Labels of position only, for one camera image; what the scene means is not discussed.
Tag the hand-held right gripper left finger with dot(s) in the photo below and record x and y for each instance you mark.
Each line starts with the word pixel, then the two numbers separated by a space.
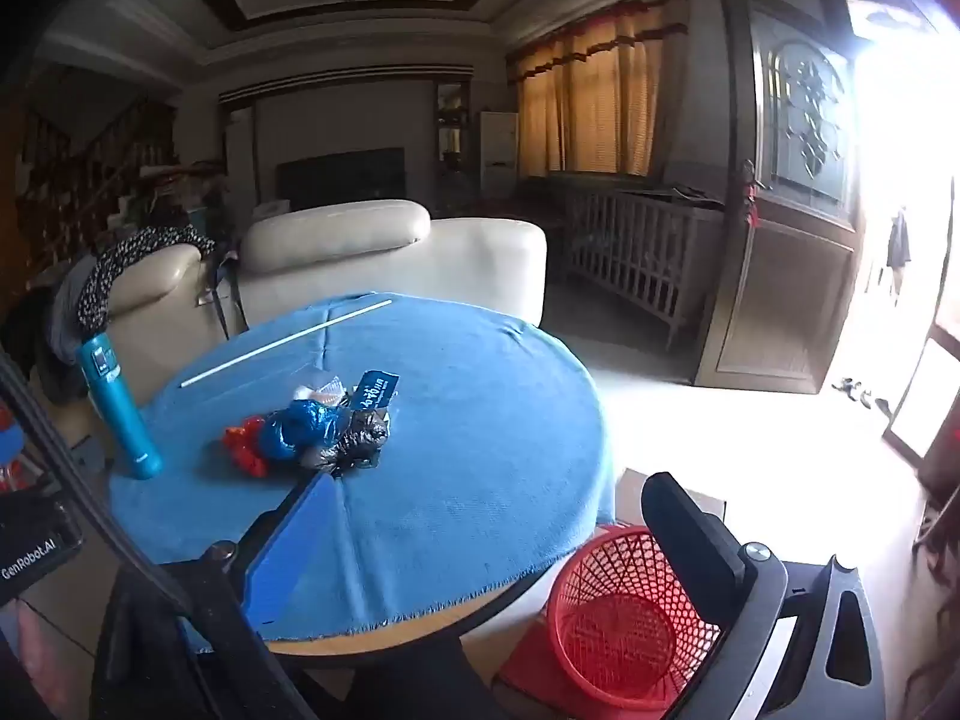
pixel 300 540

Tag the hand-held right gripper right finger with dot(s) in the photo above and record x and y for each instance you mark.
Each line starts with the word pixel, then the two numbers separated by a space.
pixel 690 532

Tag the red mesh basket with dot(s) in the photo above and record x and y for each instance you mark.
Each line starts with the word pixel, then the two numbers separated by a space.
pixel 622 615

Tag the red plastic bag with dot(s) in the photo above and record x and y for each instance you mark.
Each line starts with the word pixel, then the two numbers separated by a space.
pixel 244 446

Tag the blue plastic bag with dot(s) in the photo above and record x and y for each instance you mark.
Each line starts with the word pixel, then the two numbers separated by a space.
pixel 300 424

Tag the black plastic bag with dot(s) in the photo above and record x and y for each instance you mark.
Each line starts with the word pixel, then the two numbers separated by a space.
pixel 360 439

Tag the clear plastic wrapper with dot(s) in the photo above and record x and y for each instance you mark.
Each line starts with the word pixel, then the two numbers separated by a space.
pixel 331 390

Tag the blue printed wrapper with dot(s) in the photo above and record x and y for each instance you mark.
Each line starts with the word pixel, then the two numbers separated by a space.
pixel 373 390

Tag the brown cardboard box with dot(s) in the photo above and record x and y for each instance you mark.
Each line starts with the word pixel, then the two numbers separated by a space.
pixel 630 495

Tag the round wooden table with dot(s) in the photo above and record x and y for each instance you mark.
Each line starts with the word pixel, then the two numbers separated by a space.
pixel 420 626

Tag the teal water bottle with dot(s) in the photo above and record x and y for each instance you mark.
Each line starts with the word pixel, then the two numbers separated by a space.
pixel 120 420

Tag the blue tablecloth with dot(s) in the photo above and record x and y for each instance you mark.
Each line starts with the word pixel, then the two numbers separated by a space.
pixel 450 465

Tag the thin white stick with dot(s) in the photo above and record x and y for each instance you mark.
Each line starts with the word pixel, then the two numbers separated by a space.
pixel 285 343

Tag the red plastic stool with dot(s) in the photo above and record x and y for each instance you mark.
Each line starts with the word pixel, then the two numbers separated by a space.
pixel 525 660

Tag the dark shoe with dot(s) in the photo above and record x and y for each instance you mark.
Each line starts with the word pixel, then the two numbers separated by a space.
pixel 846 385
pixel 874 401

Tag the grey cloth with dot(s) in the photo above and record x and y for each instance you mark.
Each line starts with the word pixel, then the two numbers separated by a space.
pixel 67 315

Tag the wooden door with glass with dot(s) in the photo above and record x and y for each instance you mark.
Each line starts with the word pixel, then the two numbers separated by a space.
pixel 780 285

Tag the white wooden crib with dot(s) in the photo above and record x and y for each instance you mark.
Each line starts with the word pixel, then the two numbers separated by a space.
pixel 645 247

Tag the black white dotted cloth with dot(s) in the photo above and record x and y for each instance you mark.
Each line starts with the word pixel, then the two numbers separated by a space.
pixel 127 255

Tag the cream leather sofa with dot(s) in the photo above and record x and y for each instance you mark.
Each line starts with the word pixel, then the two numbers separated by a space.
pixel 465 262

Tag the red door tassel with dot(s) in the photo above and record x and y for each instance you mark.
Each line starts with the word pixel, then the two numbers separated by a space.
pixel 752 206

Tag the dark hanging clothes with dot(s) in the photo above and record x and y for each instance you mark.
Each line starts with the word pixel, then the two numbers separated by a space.
pixel 897 240

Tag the black television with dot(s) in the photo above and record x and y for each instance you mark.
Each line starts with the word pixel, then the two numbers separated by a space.
pixel 345 176

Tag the pile of household clutter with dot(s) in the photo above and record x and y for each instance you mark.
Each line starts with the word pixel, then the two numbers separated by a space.
pixel 172 191

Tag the wooden staircase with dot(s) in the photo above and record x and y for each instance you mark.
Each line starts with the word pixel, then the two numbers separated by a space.
pixel 90 180

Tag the white tall cabinet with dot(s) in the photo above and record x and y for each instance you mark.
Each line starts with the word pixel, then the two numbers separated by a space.
pixel 240 157

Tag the white standing air conditioner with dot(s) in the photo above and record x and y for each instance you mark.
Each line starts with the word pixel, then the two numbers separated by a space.
pixel 499 150

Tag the dark display shelf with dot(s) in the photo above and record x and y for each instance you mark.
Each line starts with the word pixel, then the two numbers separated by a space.
pixel 452 124

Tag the orange curtain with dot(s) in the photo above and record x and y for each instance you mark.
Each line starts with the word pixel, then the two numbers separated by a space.
pixel 585 90

